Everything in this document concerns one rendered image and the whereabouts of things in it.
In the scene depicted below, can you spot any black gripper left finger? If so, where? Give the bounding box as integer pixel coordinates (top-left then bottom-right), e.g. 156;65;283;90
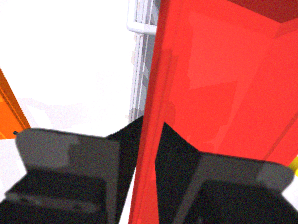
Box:
14;115;144;224

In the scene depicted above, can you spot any yellow short cylinder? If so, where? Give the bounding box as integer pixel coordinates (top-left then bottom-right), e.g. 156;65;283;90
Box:
288;156;298;176

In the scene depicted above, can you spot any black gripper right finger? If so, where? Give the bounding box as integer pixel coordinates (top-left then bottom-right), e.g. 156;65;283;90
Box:
155;121;295;224

